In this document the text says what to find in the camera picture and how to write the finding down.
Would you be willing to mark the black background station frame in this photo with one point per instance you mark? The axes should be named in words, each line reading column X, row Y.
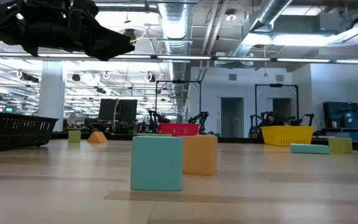
column 179, row 81
column 275, row 85

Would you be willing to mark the green foam cube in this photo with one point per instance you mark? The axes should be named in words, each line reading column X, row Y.
column 74, row 136

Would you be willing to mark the white building column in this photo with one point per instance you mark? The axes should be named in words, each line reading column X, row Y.
column 51, row 93

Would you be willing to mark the grey wall vent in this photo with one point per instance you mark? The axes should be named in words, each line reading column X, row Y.
column 232, row 76
column 279, row 77

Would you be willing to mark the yellow plastic basket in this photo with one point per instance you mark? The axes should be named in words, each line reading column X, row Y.
column 287, row 136

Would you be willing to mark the silver spiral air duct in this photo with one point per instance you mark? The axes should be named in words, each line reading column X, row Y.
column 175, row 25

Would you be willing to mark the black frame bar with lights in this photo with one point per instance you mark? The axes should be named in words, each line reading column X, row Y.
column 185, row 57

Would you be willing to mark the round ceiling fixture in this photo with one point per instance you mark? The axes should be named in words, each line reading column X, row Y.
column 231, row 16

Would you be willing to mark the bright ceiling light panel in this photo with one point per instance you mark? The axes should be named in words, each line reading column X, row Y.
column 291, row 40

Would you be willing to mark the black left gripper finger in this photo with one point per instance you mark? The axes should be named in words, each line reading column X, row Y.
column 107, row 40
column 104, row 55

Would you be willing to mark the black overhead camera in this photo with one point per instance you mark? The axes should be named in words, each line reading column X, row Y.
column 130, row 33

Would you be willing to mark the person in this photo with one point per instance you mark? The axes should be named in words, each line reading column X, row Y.
column 271, row 119

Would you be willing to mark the green foam block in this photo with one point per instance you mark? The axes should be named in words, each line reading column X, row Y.
column 340, row 145

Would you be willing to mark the orange foam wedge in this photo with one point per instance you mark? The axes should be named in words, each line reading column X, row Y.
column 97, row 138

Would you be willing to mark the dark computer monitor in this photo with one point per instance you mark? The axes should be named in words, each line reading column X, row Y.
column 117, row 110

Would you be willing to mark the orange foam cube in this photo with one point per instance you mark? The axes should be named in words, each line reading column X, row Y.
column 200, row 155

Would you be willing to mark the white cup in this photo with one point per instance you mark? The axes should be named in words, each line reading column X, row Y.
column 334, row 124

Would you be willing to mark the grey door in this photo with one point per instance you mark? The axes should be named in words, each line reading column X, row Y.
column 283, row 109
column 232, row 118

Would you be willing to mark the blue machine cart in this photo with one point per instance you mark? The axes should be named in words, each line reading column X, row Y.
column 343, row 116

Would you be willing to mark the black background robot arm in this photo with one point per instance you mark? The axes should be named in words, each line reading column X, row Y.
column 304, row 118
column 253, row 123
column 201, row 117
column 154, row 119

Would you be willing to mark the green exit sign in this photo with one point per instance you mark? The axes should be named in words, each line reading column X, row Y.
column 9, row 109

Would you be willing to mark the light blue foam block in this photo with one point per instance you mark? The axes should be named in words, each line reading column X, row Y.
column 309, row 148

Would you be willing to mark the light blue foam cube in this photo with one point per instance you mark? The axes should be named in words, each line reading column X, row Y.
column 156, row 163

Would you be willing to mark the black plastic basket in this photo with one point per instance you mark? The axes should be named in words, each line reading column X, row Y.
column 12, row 130

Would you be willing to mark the red plastic basket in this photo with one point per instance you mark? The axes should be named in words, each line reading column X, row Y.
column 179, row 129

